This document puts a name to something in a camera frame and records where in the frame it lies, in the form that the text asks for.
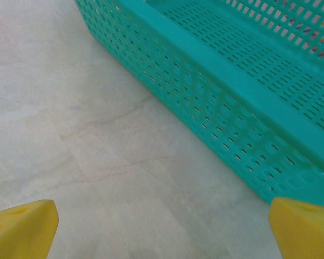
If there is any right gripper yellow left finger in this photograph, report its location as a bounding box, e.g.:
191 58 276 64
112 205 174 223
0 199 60 259

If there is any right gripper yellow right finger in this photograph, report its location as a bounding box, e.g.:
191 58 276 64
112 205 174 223
268 196 324 259

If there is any teal plastic mesh basket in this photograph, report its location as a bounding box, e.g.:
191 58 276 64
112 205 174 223
74 0 324 210

